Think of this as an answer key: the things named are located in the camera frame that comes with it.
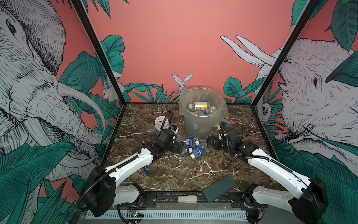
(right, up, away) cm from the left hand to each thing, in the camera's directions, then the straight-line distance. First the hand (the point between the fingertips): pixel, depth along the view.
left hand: (177, 140), depth 83 cm
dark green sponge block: (+24, -27, -5) cm, 36 cm away
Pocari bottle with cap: (+16, +18, +7) cm, 25 cm away
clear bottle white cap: (+14, -7, +4) cm, 16 cm away
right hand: (+19, +1, -4) cm, 20 cm away
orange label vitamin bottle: (+15, +22, +12) cm, 29 cm away
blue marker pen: (-19, -19, +1) cm, 27 cm away
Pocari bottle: (+8, -2, +8) cm, 11 cm away
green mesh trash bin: (+13, +8, +7) cm, 17 cm away
